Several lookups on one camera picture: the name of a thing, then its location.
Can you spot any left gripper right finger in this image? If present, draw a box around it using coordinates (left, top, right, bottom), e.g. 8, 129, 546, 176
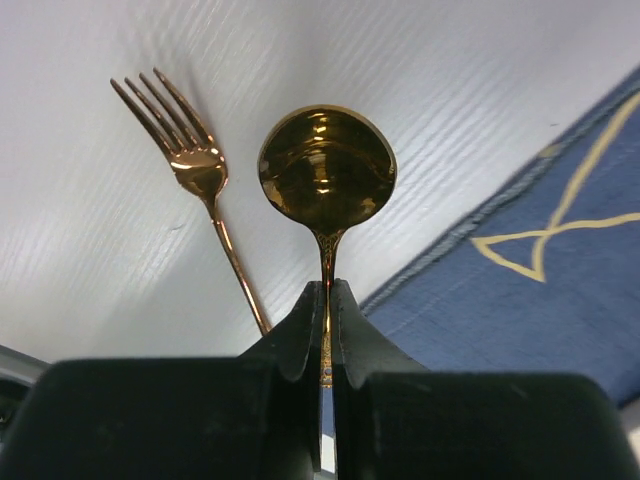
332, 280, 639, 479

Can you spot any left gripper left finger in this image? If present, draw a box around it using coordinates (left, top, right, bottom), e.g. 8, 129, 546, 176
1, 282, 324, 479

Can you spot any blue fish pattern placemat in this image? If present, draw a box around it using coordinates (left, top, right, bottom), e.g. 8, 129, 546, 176
362, 74, 639, 405

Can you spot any gold spoon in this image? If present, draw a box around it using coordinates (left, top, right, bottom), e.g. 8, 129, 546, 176
251, 105, 404, 479

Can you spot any rose gold fork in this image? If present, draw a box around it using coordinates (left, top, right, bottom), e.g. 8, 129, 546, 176
110, 68, 272, 335

